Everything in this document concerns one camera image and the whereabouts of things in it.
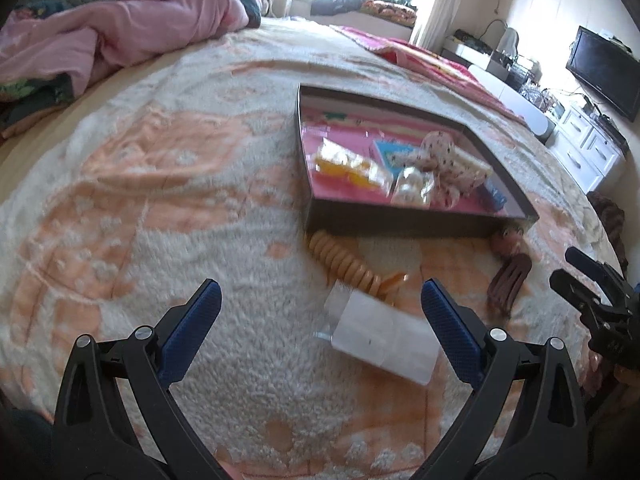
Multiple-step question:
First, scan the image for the black television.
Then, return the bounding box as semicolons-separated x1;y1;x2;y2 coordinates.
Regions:
565;25;640;124

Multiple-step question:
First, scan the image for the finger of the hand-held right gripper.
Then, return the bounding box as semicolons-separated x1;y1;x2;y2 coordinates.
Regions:
565;246;627;292
549;269;609;321

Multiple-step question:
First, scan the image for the small plastic packet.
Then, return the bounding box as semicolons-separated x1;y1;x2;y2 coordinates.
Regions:
481;184;510;214

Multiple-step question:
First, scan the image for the blue printed card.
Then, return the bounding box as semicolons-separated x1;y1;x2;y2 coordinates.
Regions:
372;140;426;172

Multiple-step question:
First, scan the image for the pink quilt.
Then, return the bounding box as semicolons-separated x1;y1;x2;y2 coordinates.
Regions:
0;0;252;107

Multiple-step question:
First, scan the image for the black set-top box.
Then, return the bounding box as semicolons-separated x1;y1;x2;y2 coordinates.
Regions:
582;105;629;152

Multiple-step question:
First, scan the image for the clear bag with earrings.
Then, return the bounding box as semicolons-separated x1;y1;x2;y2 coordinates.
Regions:
312;290;442;387

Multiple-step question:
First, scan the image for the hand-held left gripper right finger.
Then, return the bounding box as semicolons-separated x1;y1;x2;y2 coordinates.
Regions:
420;280;588;480

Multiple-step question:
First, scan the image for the white clip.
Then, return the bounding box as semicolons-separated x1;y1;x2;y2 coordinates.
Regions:
391;166;437;209

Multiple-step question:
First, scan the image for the white rounded appliance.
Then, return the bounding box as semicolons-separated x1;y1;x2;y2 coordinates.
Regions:
497;27;522;59

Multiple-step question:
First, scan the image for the yellow item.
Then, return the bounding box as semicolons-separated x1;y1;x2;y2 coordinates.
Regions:
314;138;397;197

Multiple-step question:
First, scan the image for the orange spiral hair tie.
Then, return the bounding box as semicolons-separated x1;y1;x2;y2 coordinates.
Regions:
307;230;409;297

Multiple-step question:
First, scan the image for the polka-dot fabric scrunchie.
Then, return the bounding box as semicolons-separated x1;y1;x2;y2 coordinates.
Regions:
410;130;496;211

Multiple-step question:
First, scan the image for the black jacket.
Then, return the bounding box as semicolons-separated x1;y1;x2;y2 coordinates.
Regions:
310;0;374;17

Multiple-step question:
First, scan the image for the black box with pink lining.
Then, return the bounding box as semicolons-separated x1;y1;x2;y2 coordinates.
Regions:
297;84;541;239

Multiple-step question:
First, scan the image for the person's right hand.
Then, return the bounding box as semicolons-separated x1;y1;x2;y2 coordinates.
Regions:
612;363;640;392

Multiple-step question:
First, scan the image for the brown hair claw clip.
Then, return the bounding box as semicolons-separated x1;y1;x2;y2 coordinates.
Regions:
487;254;532;319

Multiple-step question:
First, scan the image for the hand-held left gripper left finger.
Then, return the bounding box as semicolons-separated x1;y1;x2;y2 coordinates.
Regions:
52;279;223;480

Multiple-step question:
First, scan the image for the pink printed blanket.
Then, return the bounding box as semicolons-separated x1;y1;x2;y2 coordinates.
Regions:
330;25;527;122

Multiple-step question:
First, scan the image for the white low cabinet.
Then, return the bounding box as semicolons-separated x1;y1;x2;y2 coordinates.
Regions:
440;35;557;144

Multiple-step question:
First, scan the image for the white drawer cabinet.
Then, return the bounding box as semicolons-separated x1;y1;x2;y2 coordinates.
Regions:
546;102;629;194

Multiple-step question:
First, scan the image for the orange clothes pile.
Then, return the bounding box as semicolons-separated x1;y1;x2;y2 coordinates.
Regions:
360;0;419;29

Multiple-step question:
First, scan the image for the brown bag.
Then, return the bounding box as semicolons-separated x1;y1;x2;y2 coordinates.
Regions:
587;190;629;282

